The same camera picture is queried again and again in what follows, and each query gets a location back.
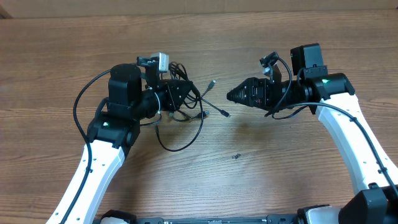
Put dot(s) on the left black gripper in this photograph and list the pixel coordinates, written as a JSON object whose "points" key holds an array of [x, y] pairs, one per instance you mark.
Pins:
{"points": [[173, 99]]}

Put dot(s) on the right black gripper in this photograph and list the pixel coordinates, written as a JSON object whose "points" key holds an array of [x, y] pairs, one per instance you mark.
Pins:
{"points": [[259, 92]]}

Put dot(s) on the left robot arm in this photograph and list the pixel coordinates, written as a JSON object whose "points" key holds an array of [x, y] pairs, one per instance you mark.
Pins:
{"points": [[137, 91]]}

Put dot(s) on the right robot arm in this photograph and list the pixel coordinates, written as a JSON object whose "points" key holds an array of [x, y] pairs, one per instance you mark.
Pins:
{"points": [[332, 99]]}

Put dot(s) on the small black debris piece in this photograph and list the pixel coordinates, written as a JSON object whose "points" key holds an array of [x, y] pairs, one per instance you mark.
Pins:
{"points": [[236, 156]]}

